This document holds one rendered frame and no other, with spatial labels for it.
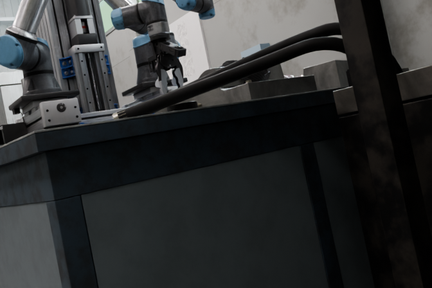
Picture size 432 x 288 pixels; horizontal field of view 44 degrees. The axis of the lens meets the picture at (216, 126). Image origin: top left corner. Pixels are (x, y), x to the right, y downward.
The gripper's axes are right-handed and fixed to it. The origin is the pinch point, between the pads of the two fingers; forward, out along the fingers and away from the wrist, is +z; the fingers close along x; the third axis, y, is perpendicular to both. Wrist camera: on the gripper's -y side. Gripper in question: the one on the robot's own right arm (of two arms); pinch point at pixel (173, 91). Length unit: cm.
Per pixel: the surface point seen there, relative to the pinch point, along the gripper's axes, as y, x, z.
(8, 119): 631, -128, -76
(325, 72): -38, -34, 5
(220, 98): -35.2, 8.2, 8.3
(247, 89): -47.3, 8.2, 8.3
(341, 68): -41, -39, 4
